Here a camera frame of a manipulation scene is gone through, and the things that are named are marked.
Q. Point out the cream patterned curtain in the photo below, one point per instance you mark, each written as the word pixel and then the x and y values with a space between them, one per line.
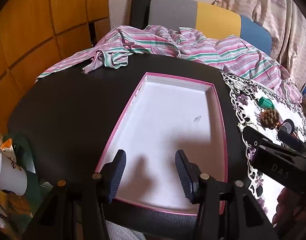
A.
pixel 268 5

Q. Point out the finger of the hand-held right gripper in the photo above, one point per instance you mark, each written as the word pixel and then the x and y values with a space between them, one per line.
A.
pixel 250 136

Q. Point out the pink green striped cloth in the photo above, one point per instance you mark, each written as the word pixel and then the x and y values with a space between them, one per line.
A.
pixel 193 47

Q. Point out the white paper cup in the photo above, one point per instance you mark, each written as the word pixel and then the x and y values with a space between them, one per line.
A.
pixel 7 172

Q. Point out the dark green container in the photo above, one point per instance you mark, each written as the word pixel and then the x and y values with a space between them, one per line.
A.
pixel 32 187

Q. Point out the wooden wardrobe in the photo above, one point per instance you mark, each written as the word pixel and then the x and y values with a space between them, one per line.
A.
pixel 30 17

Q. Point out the grey canister black lid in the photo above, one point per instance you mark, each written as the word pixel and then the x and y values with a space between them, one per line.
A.
pixel 287 127

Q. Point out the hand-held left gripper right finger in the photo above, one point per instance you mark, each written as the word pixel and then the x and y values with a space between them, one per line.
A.
pixel 183 177

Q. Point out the person's right hand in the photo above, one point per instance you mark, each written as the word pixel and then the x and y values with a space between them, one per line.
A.
pixel 290 205

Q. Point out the brown round plastic brush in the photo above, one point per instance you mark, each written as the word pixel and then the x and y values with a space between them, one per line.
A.
pixel 269 121

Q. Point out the white floral lace tablecloth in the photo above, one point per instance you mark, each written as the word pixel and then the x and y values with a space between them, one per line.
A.
pixel 283 102

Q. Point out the black foam roll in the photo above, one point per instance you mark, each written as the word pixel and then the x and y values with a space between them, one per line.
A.
pixel 140 7

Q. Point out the orange snack packet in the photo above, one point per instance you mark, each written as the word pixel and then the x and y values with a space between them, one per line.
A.
pixel 4 142

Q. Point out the teal green plastic cylinder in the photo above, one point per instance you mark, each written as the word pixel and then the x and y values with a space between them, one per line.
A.
pixel 265 103

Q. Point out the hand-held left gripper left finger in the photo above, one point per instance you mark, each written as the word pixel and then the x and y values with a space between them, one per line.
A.
pixel 117 175

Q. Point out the pink-rimmed white tray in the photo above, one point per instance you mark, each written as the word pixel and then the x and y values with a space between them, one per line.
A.
pixel 168 120

